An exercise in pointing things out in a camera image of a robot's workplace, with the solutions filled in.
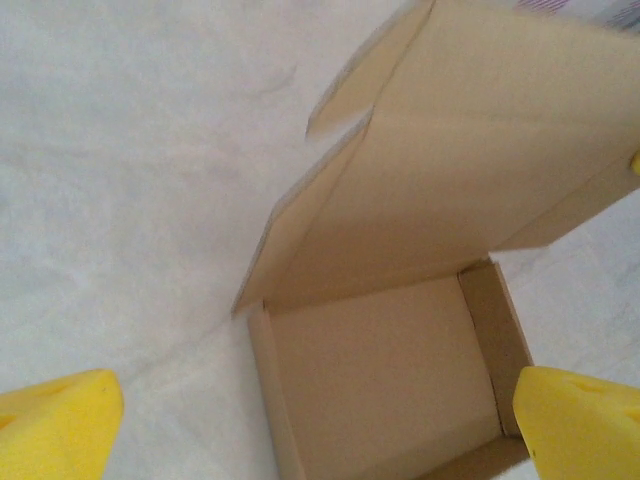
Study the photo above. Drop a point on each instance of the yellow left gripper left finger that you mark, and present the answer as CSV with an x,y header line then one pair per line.
x,y
50,435

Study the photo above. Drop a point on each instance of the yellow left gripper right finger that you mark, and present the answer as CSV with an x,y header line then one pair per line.
x,y
580,430

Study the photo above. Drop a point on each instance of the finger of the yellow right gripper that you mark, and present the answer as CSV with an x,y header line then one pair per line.
x,y
637,164

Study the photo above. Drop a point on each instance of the brown cardboard box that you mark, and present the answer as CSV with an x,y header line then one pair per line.
x,y
400,200

